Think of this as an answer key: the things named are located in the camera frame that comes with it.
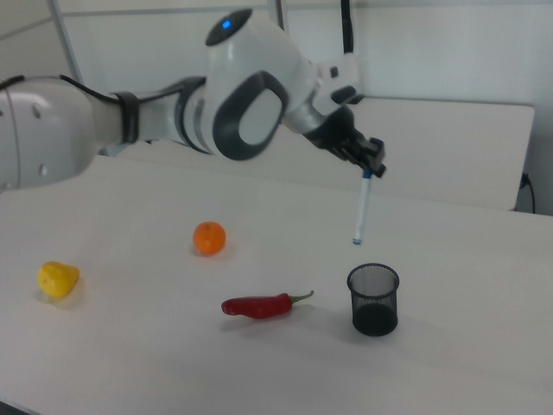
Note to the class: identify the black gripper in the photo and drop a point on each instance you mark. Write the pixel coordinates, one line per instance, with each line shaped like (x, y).
(334, 129)

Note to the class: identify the white marker pen blue cap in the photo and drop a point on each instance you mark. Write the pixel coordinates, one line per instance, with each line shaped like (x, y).
(362, 207)

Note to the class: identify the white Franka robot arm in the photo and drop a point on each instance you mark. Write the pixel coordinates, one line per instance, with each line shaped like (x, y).
(242, 86)

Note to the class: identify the black mesh pen cup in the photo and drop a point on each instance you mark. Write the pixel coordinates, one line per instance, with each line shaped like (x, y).
(374, 317)

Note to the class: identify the white background table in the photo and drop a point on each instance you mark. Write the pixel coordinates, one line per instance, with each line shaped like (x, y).
(453, 147)

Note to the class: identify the black pole with base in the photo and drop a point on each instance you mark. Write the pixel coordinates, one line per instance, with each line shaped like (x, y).
(348, 26)

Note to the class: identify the orange fruit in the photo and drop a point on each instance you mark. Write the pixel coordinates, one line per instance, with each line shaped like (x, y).
(209, 238)

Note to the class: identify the red chili pepper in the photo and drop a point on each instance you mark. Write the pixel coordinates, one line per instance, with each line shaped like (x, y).
(259, 306)

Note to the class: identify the yellow lemon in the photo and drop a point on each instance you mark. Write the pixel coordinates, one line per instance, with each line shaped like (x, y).
(57, 279)

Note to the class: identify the grey partition frame post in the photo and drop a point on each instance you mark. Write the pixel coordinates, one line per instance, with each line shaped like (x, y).
(278, 13)
(67, 39)

